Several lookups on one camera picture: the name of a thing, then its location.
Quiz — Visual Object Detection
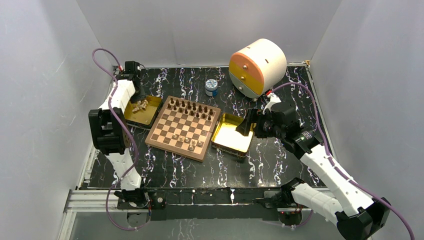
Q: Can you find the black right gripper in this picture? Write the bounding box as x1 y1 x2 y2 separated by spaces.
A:
235 108 285 140

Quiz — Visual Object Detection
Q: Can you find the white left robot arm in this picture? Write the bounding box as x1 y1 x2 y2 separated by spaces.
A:
88 61 150 208

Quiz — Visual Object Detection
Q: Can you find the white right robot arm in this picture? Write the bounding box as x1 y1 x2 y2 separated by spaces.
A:
236 103 390 240

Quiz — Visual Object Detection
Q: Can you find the gold tin with white pieces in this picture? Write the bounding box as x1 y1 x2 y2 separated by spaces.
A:
124 95 163 129

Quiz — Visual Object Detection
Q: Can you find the row of dark chess pieces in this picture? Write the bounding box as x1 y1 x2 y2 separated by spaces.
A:
161 96 219 122

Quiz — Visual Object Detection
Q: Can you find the wooden chess board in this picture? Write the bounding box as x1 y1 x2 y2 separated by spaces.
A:
145 104 221 163

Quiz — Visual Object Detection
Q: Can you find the empty gold square tin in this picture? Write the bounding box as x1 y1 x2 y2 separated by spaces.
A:
211 113 255 158

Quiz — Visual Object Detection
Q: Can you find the small blue white jar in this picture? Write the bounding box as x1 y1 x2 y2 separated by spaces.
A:
205 79 218 97

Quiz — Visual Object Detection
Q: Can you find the round pastel drawer cabinet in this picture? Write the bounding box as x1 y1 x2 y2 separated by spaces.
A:
228 38 287 99

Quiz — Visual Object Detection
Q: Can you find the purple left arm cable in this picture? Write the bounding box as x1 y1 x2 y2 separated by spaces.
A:
91 48 151 232

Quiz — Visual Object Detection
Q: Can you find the aluminium front rail frame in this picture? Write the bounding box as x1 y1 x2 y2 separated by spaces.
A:
58 186 341 240

